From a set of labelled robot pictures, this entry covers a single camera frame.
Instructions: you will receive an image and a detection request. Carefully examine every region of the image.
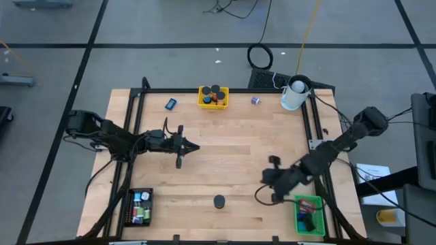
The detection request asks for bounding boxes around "grey equipment cabinet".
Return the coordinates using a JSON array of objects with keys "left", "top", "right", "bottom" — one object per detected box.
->
[{"left": 403, "top": 91, "right": 436, "bottom": 245}]

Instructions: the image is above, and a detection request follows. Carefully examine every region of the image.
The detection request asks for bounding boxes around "white paper booklet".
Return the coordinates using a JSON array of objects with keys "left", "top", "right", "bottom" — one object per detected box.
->
[{"left": 355, "top": 163, "right": 399, "bottom": 207}]

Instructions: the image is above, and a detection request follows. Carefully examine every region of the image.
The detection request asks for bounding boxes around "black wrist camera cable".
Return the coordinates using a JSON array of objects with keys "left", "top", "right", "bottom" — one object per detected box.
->
[
  {"left": 253, "top": 183, "right": 297, "bottom": 207},
  {"left": 162, "top": 117, "right": 175, "bottom": 137}
]

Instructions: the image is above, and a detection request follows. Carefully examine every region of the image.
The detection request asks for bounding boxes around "green plastic basket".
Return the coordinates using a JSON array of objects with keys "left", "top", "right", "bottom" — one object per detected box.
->
[{"left": 293, "top": 194, "right": 327, "bottom": 238}]

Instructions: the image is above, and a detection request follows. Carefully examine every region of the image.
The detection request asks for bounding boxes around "yellow plastic basket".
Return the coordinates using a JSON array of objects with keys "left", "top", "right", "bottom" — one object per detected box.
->
[{"left": 197, "top": 85, "right": 230, "bottom": 110}]

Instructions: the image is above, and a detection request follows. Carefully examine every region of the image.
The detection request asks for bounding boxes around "black plastic basket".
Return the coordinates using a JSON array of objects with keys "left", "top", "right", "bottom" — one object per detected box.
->
[{"left": 124, "top": 187, "right": 155, "bottom": 228}]

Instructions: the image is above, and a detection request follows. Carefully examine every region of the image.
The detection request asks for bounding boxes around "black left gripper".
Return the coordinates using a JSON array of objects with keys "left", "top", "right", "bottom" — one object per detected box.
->
[{"left": 149, "top": 125, "right": 201, "bottom": 169}]

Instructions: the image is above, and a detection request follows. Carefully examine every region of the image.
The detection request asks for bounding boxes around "black coiled cable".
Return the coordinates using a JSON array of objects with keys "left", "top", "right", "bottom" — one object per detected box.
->
[{"left": 247, "top": 0, "right": 275, "bottom": 71}]

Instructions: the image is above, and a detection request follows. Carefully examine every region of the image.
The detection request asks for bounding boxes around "yellow hanging cable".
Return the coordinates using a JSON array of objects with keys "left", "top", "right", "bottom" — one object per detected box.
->
[{"left": 294, "top": 0, "right": 322, "bottom": 75}]

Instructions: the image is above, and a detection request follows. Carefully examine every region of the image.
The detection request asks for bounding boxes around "jar with blue contents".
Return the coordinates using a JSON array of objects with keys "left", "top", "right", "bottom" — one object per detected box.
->
[{"left": 200, "top": 85, "right": 213, "bottom": 105}]

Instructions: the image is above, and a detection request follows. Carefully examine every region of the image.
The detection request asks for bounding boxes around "grey floor stand base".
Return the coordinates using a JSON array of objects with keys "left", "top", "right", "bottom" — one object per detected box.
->
[
  {"left": 12, "top": 0, "right": 74, "bottom": 10},
  {"left": 0, "top": 73, "right": 37, "bottom": 88}
]

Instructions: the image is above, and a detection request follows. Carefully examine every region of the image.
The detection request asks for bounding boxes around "black perforated box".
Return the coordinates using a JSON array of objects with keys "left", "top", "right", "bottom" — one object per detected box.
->
[{"left": 247, "top": 67, "right": 290, "bottom": 90}]

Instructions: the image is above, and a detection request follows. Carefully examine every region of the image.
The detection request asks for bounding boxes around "black aluminium table frame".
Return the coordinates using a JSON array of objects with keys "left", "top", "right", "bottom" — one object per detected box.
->
[{"left": 76, "top": 76, "right": 367, "bottom": 244}]

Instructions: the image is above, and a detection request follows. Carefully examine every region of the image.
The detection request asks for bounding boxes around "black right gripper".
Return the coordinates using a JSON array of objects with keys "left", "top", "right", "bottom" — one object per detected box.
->
[{"left": 261, "top": 155, "right": 307, "bottom": 203}]

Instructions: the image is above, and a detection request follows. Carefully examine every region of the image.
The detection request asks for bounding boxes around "yellow white cup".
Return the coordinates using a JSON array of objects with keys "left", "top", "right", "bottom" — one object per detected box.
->
[{"left": 376, "top": 208, "right": 406, "bottom": 228}]

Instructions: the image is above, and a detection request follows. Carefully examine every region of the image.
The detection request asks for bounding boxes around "black left wrist camera cable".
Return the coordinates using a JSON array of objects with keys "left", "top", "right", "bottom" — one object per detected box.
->
[{"left": 162, "top": 117, "right": 175, "bottom": 137}]

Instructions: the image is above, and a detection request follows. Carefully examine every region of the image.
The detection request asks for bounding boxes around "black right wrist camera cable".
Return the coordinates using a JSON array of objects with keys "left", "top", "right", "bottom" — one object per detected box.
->
[{"left": 253, "top": 183, "right": 297, "bottom": 207}]

